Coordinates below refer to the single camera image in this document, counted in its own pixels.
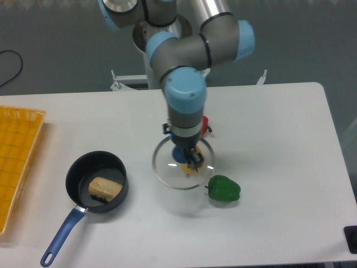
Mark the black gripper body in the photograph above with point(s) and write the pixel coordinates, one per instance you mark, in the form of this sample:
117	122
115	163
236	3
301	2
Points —
183	137

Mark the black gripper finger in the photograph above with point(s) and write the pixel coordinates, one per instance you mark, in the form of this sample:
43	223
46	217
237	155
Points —
198	160
188	154

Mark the glass pot lid blue knob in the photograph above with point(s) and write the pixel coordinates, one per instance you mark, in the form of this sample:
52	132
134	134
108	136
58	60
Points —
168	164

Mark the dark pot blue handle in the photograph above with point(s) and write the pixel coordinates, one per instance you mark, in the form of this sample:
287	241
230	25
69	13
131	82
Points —
81	173

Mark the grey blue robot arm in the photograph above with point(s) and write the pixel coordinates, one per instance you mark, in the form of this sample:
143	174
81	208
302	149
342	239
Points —
178	61

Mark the yellow bell pepper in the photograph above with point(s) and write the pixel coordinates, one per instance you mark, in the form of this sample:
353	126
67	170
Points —
189	171

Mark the red bell pepper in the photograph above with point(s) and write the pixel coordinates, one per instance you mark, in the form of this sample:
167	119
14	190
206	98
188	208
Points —
205	126

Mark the green bell pepper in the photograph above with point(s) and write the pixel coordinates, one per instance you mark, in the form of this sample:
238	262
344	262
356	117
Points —
221	188

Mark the beige bread block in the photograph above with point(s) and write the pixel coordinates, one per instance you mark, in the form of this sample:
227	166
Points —
104	190

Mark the black device at table edge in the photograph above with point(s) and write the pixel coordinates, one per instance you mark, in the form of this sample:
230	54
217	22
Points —
351	238

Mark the yellow plastic basket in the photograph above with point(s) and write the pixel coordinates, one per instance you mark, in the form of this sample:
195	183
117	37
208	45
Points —
20	129

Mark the white metal base frame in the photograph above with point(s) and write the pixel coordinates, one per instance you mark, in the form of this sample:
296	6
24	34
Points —
137	82

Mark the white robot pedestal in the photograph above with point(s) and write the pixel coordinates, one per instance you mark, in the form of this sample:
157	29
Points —
143	31

